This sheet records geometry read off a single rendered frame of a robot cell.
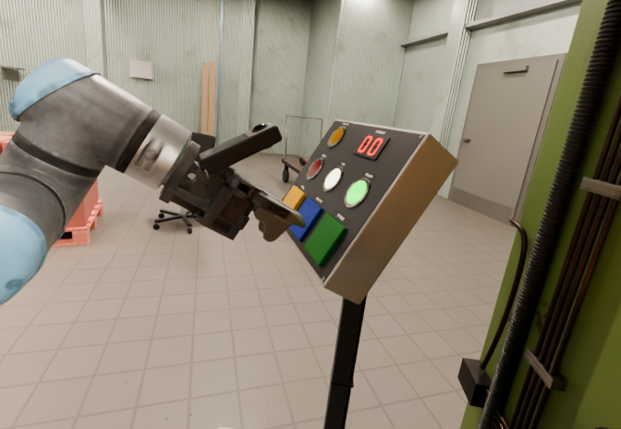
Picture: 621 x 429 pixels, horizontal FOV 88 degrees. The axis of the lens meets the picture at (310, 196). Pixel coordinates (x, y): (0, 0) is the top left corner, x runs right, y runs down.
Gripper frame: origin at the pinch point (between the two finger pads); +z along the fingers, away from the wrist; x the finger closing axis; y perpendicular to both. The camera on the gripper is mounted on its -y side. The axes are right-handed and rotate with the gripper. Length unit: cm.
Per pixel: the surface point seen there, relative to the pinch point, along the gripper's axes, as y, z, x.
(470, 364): 5.0, 36.1, 13.6
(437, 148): -20.6, 8.9, 7.0
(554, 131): -30.5, 17.7, 14.9
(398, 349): 45, 132, -74
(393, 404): 56, 112, -45
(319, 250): 2.8, 5.3, 1.5
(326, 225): -1.1, 5.3, -1.0
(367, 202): -8.1, 6.1, 4.0
